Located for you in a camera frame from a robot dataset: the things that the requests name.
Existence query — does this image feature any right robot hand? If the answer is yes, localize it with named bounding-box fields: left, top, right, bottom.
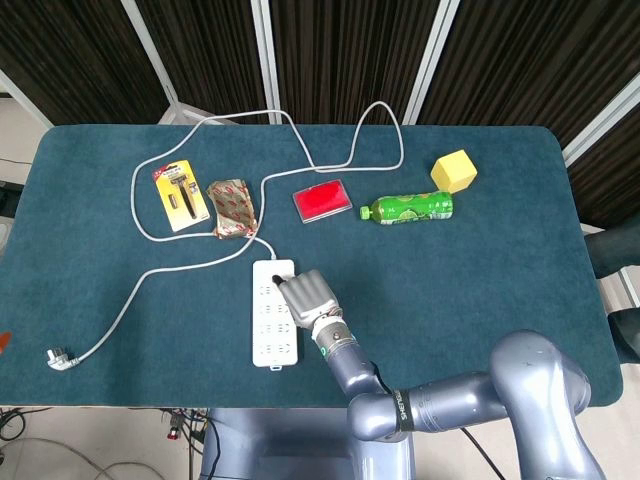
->
left=271, top=269, right=344, bottom=330

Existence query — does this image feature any white power strip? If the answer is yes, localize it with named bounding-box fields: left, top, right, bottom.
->
left=251, top=258, right=304, bottom=373

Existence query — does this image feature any red ink pad case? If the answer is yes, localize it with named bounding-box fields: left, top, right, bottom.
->
left=291, top=180, right=353, bottom=223

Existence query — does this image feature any gold red snack packet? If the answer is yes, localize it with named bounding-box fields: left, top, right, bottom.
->
left=206, top=177, right=259, bottom=240

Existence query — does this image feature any green beverage bottle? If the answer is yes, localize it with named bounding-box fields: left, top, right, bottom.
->
left=358, top=190, right=455, bottom=226

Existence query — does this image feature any blue-grey robot torso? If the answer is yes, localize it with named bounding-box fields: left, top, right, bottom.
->
left=199, top=407, right=416, bottom=480

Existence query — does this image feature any yellow razor blister pack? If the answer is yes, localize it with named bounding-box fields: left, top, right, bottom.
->
left=151, top=158, right=212, bottom=233

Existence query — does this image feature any teal table cloth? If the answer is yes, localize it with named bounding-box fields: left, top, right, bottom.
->
left=0, top=123, right=624, bottom=409

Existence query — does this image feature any yellow foam cube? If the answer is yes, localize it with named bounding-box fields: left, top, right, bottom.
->
left=430, top=148, right=479, bottom=194

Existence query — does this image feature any person in dark trousers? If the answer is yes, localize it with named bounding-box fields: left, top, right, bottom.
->
left=584, top=219, right=640, bottom=364

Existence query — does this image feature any black floor device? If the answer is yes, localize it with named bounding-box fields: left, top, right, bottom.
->
left=0, top=182, right=24, bottom=217

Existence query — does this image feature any black velcro strap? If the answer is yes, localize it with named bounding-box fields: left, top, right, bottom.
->
left=391, top=390, right=415, bottom=434

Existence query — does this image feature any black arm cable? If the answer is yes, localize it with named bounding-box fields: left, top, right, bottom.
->
left=459, top=427, right=504, bottom=480

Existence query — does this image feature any white partition post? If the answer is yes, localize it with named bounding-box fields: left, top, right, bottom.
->
left=251, top=0, right=282, bottom=125
left=562, top=74, right=640, bottom=161
left=121, top=0, right=221, bottom=125
left=403, top=0, right=460, bottom=125
left=0, top=67, right=54, bottom=126

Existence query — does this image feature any grey power strip cable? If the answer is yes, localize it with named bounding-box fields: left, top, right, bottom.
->
left=46, top=101, right=405, bottom=372

